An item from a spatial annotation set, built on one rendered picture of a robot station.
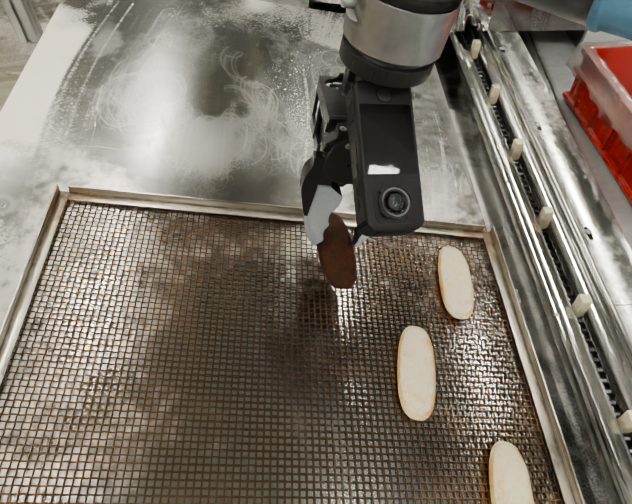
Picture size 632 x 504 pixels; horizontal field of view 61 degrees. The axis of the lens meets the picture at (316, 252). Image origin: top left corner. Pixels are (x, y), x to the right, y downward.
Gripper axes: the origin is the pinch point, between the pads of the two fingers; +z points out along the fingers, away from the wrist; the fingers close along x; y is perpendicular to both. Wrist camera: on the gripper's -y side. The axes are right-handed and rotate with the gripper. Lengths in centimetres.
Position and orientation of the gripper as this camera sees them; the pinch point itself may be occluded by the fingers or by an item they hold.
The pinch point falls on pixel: (338, 240)
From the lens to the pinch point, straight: 53.4
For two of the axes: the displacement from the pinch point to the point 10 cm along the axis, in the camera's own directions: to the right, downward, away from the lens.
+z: -1.7, 6.3, 7.6
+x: -9.8, -0.1, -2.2
